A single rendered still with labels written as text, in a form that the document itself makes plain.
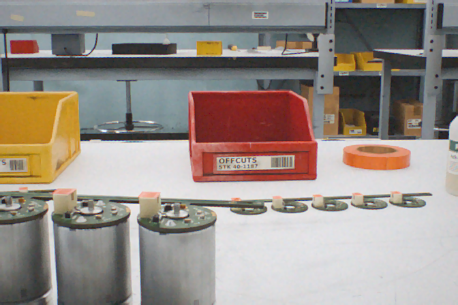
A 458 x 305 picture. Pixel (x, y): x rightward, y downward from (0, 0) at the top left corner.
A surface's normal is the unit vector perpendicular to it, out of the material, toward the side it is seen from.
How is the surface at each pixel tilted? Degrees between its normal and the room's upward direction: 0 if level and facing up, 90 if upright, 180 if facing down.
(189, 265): 90
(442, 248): 0
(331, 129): 89
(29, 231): 90
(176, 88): 90
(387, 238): 0
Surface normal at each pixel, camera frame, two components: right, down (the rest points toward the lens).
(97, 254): 0.34, 0.19
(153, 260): -0.58, 0.16
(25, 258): 0.64, 0.15
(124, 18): 0.06, 0.20
